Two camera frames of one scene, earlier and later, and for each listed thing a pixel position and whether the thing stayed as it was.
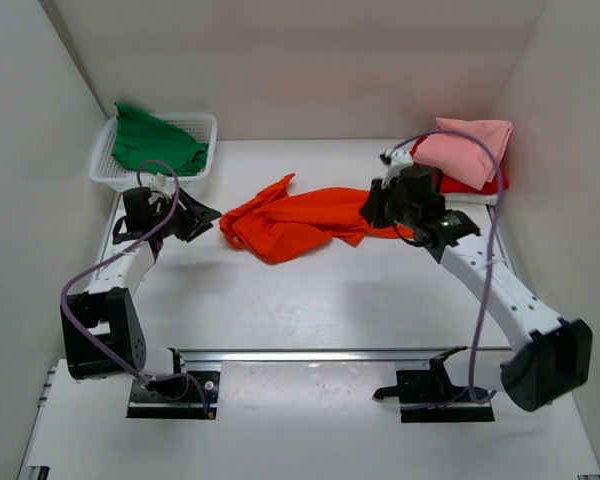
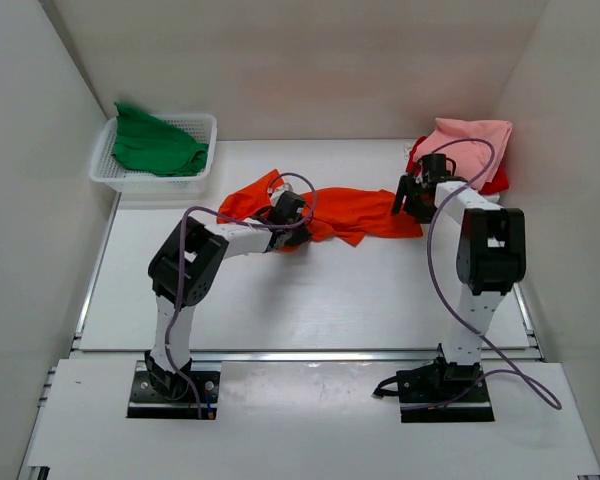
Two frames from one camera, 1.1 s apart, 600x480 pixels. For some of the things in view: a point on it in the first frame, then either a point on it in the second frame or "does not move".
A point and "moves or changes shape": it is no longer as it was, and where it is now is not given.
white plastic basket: [117, 175] does not move
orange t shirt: [280, 226] moves or changes shape
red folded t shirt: [450, 184] does not move
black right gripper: [371, 211] → [406, 187]
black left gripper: [198, 216] → [302, 237]
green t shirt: [138, 139] does not move
